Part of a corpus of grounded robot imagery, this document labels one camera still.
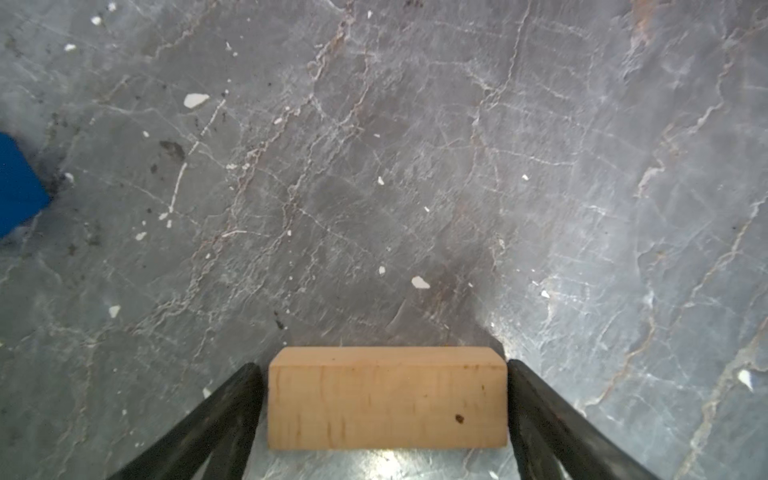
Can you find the natural wood block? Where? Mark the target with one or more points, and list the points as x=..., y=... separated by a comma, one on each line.
x=347, y=398

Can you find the blue small cube block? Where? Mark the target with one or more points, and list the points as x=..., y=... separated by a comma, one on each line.
x=22, y=194

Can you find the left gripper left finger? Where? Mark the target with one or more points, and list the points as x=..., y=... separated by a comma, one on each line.
x=217, y=436

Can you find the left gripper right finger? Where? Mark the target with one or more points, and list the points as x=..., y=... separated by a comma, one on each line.
x=552, y=439

